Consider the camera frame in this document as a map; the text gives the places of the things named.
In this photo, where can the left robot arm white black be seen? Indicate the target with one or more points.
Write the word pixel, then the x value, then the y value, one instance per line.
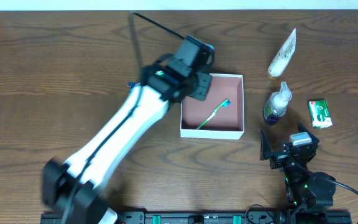
pixel 72 189

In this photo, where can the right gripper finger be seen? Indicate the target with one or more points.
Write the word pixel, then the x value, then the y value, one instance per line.
pixel 302 129
pixel 265 149

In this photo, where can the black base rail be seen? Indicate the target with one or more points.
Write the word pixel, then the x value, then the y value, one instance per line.
pixel 228 218

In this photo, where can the clear pump soap bottle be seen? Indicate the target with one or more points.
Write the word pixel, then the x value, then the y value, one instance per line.
pixel 276 106

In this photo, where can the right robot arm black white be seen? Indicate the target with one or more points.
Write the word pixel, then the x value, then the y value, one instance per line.
pixel 310 194

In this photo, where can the blue disposable razor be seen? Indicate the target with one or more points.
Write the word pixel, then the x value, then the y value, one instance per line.
pixel 131 84

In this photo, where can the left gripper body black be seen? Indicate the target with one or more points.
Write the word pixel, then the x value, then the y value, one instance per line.
pixel 202 86

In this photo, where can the white box pink interior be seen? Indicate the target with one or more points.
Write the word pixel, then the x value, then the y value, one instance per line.
pixel 229 121

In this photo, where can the white lotion tube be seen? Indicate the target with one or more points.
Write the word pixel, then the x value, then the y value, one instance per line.
pixel 283 57

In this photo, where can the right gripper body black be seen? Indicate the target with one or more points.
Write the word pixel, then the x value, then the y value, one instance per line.
pixel 279 156

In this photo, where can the green toothbrush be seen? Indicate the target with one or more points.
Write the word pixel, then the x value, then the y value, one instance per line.
pixel 223 104

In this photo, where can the green soap bar pack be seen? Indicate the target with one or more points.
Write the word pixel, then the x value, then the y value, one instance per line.
pixel 319 113

